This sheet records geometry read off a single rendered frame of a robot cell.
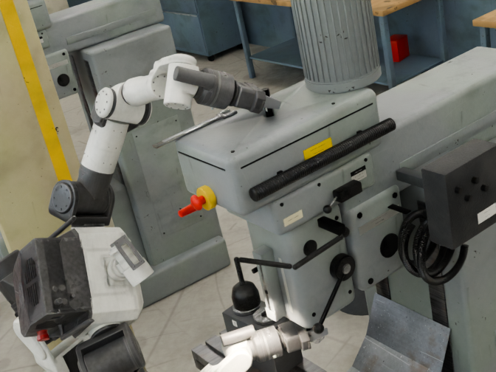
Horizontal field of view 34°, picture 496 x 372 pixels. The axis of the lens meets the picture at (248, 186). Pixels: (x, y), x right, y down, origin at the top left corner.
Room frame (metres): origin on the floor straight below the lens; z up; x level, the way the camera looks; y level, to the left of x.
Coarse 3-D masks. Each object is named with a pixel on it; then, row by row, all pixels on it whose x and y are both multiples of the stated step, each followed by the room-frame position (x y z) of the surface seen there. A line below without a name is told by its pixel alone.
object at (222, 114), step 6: (228, 108) 2.02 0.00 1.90; (216, 114) 2.00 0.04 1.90; (222, 114) 1.99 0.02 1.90; (228, 114) 1.98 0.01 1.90; (234, 114) 1.98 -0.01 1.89; (210, 120) 1.96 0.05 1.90; (216, 120) 1.97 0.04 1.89; (198, 126) 1.94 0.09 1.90; (180, 132) 1.93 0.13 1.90; (186, 132) 1.92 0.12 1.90; (168, 138) 1.90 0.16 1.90; (174, 138) 1.90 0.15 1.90; (156, 144) 1.88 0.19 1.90; (162, 144) 1.88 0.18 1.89
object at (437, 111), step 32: (448, 64) 2.36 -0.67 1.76; (480, 64) 2.29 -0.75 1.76; (384, 96) 2.22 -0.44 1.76; (416, 96) 2.16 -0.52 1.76; (448, 96) 2.11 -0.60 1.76; (480, 96) 2.16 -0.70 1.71; (416, 128) 2.03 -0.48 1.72; (448, 128) 2.09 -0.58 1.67; (480, 128) 2.15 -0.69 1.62; (384, 160) 1.96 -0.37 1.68; (416, 160) 2.02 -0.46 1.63
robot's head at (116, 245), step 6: (120, 240) 1.83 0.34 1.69; (126, 240) 1.83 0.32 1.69; (114, 246) 1.84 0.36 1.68; (120, 246) 1.82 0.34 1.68; (132, 246) 1.82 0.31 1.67; (108, 252) 1.85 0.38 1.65; (120, 252) 1.81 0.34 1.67; (138, 252) 1.82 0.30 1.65; (126, 258) 1.80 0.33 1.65; (138, 258) 1.81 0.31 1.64; (132, 264) 1.80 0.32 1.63; (138, 264) 1.80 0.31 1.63
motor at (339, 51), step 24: (312, 0) 1.98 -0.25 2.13; (336, 0) 1.96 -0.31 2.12; (360, 0) 1.98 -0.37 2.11; (312, 24) 1.99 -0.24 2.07; (336, 24) 1.96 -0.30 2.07; (360, 24) 1.97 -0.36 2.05; (312, 48) 1.99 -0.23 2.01; (336, 48) 1.96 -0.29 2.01; (360, 48) 1.97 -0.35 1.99; (312, 72) 2.01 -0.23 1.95; (336, 72) 1.97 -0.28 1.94; (360, 72) 1.97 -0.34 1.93
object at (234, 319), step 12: (228, 312) 2.29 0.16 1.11; (240, 312) 2.26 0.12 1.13; (252, 312) 2.25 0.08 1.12; (264, 312) 2.23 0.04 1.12; (228, 324) 2.28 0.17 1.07; (240, 324) 2.23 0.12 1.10; (252, 324) 2.19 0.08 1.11; (264, 324) 2.17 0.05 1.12; (276, 324) 2.16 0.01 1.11; (252, 360) 2.22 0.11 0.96; (276, 360) 2.13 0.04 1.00; (288, 360) 2.16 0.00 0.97; (300, 360) 2.19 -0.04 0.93
